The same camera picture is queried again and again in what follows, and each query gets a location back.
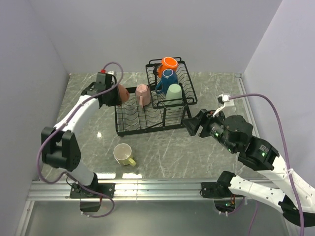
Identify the aluminium mounting rail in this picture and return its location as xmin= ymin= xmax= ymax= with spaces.
xmin=27 ymin=178 xmax=279 ymax=202

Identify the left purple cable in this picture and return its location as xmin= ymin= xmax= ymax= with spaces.
xmin=36 ymin=61 xmax=124 ymax=218

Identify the green cup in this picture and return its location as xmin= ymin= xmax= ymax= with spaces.
xmin=165 ymin=84 xmax=183 ymax=111

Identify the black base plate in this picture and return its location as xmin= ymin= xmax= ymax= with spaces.
xmin=69 ymin=183 xmax=115 ymax=199
xmin=200 ymin=182 xmax=228 ymax=199

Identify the orange mug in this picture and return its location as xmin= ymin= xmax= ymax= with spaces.
xmin=157 ymin=57 xmax=178 ymax=78

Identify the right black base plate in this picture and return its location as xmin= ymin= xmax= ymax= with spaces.
xmin=200 ymin=182 xmax=228 ymax=199

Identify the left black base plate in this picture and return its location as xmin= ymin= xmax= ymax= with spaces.
xmin=69 ymin=183 xmax=115 ymax=199

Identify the black wire dish rack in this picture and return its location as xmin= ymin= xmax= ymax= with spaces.
xmin=115 ymin=57 xmax=198 ymax=137

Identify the yellow mug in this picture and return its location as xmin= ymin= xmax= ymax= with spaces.
xmin=113 ymin=143 xmax=136 ymax=167

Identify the coral pink mug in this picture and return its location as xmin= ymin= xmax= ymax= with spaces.
xmin=118 ymin=84 xmax=130 ymax=103

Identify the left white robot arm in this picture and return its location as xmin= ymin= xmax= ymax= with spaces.
xmin=37 ymin=70 xmax=122 ymax=198

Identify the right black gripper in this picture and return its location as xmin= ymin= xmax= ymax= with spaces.
xmin=181 ymin=107 xmax=237 ymax=153

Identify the blue mug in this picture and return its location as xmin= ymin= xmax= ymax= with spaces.
xmin=155 ymin=69 xmax=178 ymax=94

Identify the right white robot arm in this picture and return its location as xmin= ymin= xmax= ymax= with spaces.
xmin=182 ymin=109 xmax=315 ymax=227

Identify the light pink mug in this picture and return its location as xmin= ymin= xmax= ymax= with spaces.
xmin=135 ymin=84 xmax=151 ymax=109

